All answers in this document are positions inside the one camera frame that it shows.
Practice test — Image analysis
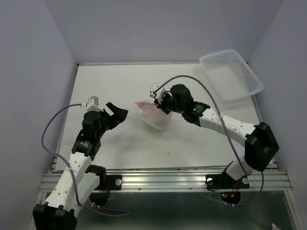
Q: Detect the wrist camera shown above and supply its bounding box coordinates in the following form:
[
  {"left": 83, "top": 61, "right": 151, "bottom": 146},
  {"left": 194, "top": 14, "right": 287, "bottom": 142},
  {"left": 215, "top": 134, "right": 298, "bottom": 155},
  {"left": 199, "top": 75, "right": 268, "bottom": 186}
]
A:
[
  {"left": 81, "top": 96, "right": 102, "bottom": 112},
  {"left": 150, "top": 82, "right": 166, "bottom": 104}
]

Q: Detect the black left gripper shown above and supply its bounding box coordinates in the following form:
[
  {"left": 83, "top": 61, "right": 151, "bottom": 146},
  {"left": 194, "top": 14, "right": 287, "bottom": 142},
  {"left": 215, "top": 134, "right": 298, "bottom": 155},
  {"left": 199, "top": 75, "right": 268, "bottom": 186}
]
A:
[{"left": 96, "top": 102, "right": 128, "bottom": 138}]

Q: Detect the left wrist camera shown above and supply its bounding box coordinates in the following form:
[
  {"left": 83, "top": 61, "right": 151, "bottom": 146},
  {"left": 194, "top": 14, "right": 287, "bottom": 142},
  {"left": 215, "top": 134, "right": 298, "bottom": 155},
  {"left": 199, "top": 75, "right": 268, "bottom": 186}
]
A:
[{"left": 81, "top": 96, "right": 102, "bottom": 112}]

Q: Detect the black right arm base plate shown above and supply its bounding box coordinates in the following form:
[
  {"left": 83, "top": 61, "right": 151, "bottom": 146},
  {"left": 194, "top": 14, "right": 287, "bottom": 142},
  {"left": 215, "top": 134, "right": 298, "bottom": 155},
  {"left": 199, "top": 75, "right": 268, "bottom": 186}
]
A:
[{"left": 205, "top": 174, "right": 250, "bottom": 191}]

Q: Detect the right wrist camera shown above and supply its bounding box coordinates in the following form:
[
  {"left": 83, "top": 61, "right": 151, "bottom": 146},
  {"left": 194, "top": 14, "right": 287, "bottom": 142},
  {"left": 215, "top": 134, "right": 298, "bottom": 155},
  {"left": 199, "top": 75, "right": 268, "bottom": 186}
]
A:
[{"left": 150, "top": 82, "right": 166, "bottom": 104}]

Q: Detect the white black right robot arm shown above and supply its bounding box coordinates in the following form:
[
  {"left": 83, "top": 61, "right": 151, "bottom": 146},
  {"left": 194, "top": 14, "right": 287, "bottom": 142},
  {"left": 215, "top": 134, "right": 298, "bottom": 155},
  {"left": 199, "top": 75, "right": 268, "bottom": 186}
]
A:
[{"left": 154, "top": 84, "right": 279, "bottom": 187}]

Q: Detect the white plastic mesh basket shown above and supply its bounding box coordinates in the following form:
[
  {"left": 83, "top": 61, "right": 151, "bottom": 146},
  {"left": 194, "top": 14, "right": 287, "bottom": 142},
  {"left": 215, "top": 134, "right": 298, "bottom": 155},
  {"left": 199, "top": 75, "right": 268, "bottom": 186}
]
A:
[{"left": 199, "top": 49, "right": 264, "bottom": 103}]

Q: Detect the aluminium mounting rail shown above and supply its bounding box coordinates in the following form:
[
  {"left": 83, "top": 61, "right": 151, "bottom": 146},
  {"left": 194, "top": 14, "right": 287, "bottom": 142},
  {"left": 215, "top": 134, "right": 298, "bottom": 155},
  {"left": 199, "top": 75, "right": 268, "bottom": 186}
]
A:
[{"left": 39, "top": 167, "right": 292, "bottom": 193}]

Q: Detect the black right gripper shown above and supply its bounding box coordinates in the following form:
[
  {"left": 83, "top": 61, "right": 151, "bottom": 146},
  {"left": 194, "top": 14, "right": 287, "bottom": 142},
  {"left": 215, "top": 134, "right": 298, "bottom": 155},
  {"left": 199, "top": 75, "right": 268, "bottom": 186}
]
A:
[{"left": 153, "top": 92, "right": 184, "bottom": 115}]

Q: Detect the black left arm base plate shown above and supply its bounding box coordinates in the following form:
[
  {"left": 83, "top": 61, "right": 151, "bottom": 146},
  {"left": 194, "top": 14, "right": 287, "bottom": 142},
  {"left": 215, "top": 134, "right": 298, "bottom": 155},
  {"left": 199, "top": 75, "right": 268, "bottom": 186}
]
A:
[{"left": 94, "top": 174, "right": 122, "bottom": 191}]

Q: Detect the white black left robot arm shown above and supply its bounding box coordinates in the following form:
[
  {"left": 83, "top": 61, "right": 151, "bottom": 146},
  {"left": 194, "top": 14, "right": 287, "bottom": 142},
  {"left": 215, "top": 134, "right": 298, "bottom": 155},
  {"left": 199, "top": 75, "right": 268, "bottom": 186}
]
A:
[{"left": 33, "top": 102, "right": 128, "bottom": 230}]

